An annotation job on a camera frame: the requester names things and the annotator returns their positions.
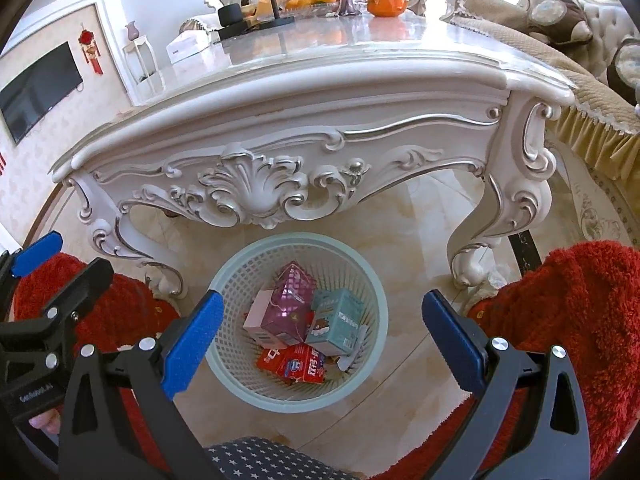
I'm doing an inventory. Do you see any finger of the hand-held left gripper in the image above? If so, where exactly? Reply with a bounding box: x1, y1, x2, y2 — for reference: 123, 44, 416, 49
30, 258, 116, 342
0, 231, 63, 311

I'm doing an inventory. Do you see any ornate white carved table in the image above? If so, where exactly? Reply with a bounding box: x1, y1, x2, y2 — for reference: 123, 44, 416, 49
50, 7, 576, 301

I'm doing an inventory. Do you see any red knot wall ornament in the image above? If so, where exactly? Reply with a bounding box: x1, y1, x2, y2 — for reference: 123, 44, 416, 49
77, 27, 105, 77

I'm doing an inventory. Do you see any white tissue box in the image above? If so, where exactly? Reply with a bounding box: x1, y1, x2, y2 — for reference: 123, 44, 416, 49
166, 30, 221, 65

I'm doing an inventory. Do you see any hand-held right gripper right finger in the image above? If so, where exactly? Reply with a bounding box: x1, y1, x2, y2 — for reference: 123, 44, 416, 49
421, 289, 592, 480

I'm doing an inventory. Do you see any magenta shiny box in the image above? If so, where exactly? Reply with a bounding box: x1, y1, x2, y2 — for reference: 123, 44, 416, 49
261, 261, 318, 347

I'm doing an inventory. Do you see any brown and cream cushion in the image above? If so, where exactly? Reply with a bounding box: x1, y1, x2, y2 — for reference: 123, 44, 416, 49
605, 35, 640, 106
527, 0, 593, 46

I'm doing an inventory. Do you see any pale green plastic wastebasket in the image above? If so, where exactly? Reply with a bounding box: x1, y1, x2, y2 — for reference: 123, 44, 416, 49
202, 232, 390, 401

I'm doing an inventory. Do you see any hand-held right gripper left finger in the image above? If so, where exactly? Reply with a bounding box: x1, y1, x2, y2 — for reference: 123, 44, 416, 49
57, 289, 226, 480

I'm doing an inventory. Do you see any person's left hand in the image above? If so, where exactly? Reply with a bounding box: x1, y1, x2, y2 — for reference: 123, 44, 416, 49
27, 407, 63, 433

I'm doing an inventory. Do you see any yellow snack packet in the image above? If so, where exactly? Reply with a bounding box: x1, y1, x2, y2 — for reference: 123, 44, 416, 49
241, 0, 276, 23

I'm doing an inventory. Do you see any flat black box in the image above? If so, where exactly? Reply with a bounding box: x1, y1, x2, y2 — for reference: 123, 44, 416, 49
217, 22, 261, 41

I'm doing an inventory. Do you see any small white side table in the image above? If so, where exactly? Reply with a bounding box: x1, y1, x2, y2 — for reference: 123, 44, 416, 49
122, 35, 161, 96

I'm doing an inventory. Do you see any person's right leg red fleece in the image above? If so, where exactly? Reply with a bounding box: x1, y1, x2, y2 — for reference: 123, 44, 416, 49
380, 240, 640, 480

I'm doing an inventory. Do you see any pink cardboard box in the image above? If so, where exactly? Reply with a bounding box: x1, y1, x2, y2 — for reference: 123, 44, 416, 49
243, 288, 281, 346

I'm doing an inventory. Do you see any black wall television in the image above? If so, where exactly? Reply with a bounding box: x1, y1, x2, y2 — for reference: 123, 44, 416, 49
0, 41, 83, 146

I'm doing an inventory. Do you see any large teal printed box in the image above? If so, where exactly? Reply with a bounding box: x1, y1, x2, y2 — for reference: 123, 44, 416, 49
305, 287, 366, 357

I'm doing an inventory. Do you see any orange ceramic mug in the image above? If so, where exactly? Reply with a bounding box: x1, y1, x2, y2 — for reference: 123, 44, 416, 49
366, 0, 407, 18

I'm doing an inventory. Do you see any small red box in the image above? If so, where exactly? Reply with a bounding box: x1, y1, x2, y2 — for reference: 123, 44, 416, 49
299, 344, 330, 385

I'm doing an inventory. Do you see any red carton white lettering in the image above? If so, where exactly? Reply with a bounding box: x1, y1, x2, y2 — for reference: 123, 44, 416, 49
255, 342, 307, 383

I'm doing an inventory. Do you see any navy star-print cushion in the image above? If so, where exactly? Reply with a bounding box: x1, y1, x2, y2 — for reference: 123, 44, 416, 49
205, 435, 363, 480

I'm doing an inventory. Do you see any grey tufted ornate sofa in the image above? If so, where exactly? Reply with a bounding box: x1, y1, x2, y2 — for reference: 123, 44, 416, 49
507, 0, 640, 111

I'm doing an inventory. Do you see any cream patterned rug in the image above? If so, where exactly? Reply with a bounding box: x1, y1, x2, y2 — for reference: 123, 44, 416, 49
545, 145, 640, 266

